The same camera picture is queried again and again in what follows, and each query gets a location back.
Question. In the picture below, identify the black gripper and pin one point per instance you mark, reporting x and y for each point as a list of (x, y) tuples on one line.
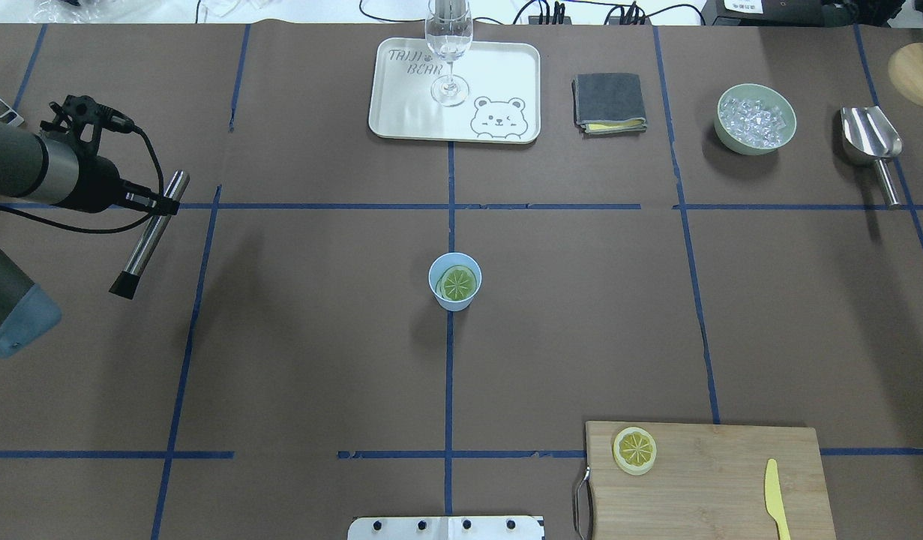
[(99, 190)]

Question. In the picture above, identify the steel muddler black tip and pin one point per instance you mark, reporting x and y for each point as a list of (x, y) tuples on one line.
[(127, 282)]

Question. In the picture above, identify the picked lemon slice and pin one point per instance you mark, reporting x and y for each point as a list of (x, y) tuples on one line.
[(457, 284)]

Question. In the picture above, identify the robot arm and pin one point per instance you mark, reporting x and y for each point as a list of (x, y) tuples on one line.
[(26, 310)]

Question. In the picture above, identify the light blue paper cup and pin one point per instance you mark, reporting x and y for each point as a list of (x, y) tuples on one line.
[(440, 265)]

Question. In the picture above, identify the wooden cup tree stand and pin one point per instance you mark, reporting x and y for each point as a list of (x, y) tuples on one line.
[(906, 72)]

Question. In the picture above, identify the white bear serving tray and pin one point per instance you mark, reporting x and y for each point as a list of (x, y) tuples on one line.
[(493, 95)]

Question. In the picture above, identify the grey folded cloth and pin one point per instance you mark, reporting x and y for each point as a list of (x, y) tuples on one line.
[(609, 103)]

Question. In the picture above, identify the green bowl of ice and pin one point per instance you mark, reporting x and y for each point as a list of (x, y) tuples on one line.
[(753, 120)]

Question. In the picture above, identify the wooden cutting board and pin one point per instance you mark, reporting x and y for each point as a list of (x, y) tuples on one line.
[(707, 483)]

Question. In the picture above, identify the yellow plastic knife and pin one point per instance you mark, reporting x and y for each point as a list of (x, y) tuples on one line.
[(773, 499)]

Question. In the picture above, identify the steel ice scoop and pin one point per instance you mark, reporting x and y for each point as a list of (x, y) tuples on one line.
[(869, 139)]

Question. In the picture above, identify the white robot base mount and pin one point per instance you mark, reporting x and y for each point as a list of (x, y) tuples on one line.
[(448, 527)]

